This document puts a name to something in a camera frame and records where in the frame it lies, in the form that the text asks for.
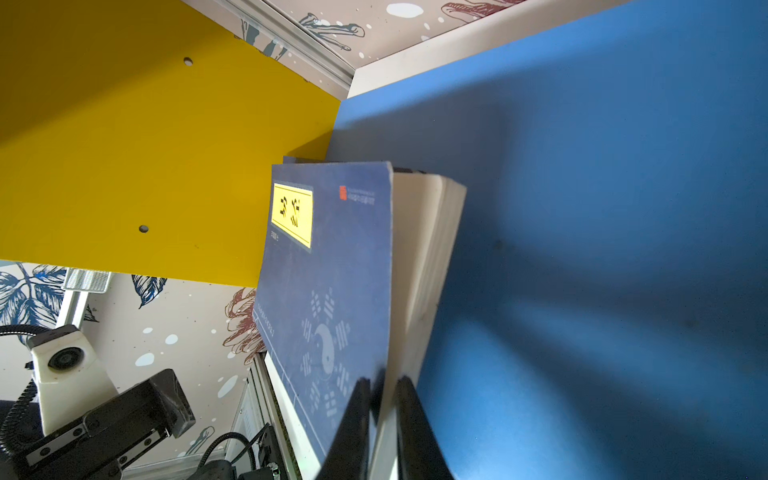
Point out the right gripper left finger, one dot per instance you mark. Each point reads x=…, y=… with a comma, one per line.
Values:
x=349, y=453

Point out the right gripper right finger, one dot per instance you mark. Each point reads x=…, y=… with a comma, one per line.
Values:
x=418, y=453

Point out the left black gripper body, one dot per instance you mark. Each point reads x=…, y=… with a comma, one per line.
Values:
x=103, y=442

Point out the navy blue book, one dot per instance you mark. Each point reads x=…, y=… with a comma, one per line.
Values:
x=353, y=269

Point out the yellow shelf with coloured boards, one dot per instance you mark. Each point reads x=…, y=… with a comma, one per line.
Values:
x=561, y=240

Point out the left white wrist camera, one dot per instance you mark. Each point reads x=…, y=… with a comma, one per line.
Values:
x=69, y=376

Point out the white wire mesh basket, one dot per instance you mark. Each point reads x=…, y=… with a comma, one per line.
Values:
x=87, y=281

